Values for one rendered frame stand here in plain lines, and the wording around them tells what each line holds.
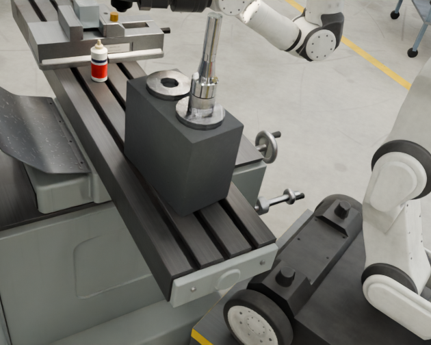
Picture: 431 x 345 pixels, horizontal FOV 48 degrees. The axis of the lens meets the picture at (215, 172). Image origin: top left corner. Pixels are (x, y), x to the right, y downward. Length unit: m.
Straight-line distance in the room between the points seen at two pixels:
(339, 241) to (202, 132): 0.78
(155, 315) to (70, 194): 0.66
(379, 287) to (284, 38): 0.65
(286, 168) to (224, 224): 1.72
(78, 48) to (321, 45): 0.63
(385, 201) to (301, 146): 1.74
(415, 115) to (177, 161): 0.50
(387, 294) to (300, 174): 1.44
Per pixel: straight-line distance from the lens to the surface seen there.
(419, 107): 1.07
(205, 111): 0.86
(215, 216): 0.96
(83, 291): 1.51
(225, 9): 1.11
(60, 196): 1.19
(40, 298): 1.45
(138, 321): 1.69
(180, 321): 1.70
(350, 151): 2.94
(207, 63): 0.82
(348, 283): 1.46
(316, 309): 1.37
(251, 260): 0.93
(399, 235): 1.24
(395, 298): 1.30
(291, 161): 2.71
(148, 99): 0.91
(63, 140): 1.22
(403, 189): 1.11
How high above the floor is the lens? 1.64
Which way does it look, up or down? 41 degrees down
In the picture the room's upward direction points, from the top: 12 degrees clockwise
